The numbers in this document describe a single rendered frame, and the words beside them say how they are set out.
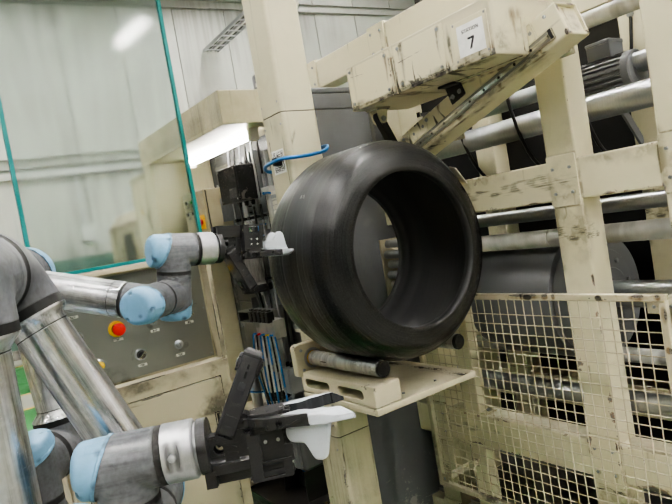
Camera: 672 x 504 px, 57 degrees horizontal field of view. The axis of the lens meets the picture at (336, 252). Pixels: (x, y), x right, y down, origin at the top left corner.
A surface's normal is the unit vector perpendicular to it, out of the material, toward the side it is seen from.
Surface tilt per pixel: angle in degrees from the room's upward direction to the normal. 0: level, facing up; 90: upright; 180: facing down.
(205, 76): 90
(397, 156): 79
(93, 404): 82
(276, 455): 82
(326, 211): 69
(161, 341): 90
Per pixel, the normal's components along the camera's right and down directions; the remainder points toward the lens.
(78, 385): 0.40, -0.15
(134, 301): -0.15, 0.08
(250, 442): 0.08, -0.10
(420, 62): -0.81, 0.17
